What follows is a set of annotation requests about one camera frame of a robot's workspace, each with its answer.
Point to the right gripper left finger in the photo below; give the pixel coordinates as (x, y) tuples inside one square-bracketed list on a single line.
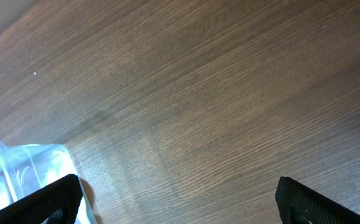
[(57, 202)]

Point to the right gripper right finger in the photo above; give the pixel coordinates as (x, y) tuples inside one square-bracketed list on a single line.
[(299, 204)]

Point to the right clear plastic container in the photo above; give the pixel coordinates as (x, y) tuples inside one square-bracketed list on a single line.
[(28, 168)]

